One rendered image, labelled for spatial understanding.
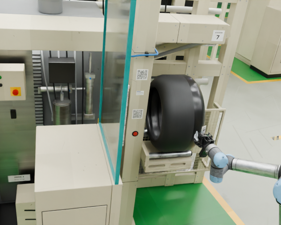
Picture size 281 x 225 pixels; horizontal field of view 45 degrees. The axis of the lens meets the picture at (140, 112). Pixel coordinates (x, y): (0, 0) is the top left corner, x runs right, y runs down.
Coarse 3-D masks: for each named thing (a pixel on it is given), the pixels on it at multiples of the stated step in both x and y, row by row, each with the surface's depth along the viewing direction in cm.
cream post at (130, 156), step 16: (144, 0) 191; (160, 0) 194; (144, 16) 196; (144, 32) 201; (144, 48) 206; (144, 64) 211; (128, 80) 223; (144, 80) 217; (128, 96) 224; (144, 96) 223; (128, 112) 227; (144, 112) 229; (128, 128) 233; (144, 128) 236; (128, 144) 240; (128, 160) 247; (128, 176) 255; (128, 192) 263; (128, 208) 272; (128, 224) 282
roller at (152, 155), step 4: (152, 152) 243; (156, 152) 243; (160, 152) 244; (164, 152) 244; (168, 152) 245; (172, 152) 245; (176, 152) 246; (180, 152) 247; (184, 152) 248; (188, 152) 248; (152, 156) 241; (156, 156) 242; (160, 156) 243; (164, 156) 243; (168, 156) 244; (172, 156) 245; (176, 156) 246; (180, 156) 247; (184, 156) 249
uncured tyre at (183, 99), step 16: (160, 80) 232; (176, 80) 228; (192, 80) 232; (160, 96) 226; (176, 96) 219; (192, 96) 222; (160, 112) 271; (176, 112) 217; (192, 112) 220; (160, 128) 268; (176, 128) 219; (192, 128) 222; (160, 144) 231; (176, 144) 227; (192, 144) 231
